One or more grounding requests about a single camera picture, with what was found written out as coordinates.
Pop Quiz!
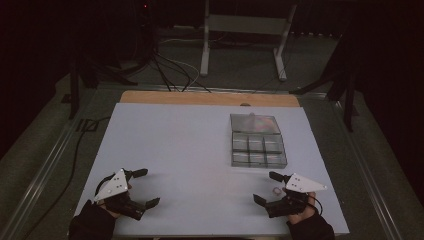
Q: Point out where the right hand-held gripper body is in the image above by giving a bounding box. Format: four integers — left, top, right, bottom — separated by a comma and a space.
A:
264, 172, 328, 219

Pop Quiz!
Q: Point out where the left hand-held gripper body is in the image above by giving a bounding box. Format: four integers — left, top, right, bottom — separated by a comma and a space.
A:
94, 168, 148, 221

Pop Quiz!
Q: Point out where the clear plastic compartment box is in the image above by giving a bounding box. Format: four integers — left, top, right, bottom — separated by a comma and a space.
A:
229, 112, 289, 169

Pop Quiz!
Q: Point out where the person's left hand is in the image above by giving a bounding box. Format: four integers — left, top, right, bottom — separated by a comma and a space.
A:
96, 181, 133, 220

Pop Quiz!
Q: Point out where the person's right hand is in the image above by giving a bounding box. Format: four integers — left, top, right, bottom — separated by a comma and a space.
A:
287, 191, 317, 225

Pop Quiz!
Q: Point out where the white table mat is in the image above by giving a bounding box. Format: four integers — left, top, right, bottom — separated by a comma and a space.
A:
73, 102, 351, 238

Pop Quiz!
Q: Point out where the black metal stand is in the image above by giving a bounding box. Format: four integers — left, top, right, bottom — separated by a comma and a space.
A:
67, 61, 138, 120
288, 64, 360, 133

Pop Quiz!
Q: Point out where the white metal stand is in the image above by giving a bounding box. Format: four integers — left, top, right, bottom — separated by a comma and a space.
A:
199, 0, 299, 82

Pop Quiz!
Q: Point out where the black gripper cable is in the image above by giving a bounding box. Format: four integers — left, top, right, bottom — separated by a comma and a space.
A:
307, 194, 325, 216
94, 172, 117, 198

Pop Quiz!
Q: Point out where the black floor cable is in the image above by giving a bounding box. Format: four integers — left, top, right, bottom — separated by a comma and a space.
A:
19, 115, 113, 240

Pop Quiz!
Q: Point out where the metal floor rail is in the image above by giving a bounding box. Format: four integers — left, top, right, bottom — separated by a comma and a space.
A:
331, 99, 405, 240
0, 89, 98, 240

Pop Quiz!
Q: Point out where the bundle of floor cables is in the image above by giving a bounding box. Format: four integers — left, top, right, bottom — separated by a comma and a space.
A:
133, 3, 213, 93

